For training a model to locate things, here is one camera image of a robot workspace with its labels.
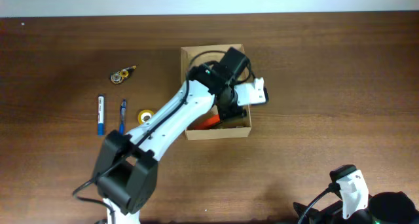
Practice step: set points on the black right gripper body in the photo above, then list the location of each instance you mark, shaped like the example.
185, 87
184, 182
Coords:
308, 212

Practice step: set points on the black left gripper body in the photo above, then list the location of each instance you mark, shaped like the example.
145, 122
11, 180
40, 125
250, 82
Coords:
234, 113

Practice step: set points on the brown cardboard box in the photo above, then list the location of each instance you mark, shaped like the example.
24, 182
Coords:
236, 128

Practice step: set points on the yellow tape roll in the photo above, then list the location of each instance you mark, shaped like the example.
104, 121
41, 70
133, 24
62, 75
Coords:
144, 115

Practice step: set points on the yellow correction tape dispenser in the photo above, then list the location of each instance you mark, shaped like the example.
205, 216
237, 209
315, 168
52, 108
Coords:
120, 76

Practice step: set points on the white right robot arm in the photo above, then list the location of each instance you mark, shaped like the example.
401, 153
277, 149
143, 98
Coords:
356, 205

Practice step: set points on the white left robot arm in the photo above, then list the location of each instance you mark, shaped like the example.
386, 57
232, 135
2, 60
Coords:
126, 169

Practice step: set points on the blue pen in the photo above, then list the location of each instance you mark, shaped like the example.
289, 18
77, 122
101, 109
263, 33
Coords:
122, 116

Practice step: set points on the blue white marker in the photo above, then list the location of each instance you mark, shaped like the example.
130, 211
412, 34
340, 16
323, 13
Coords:
101, 105

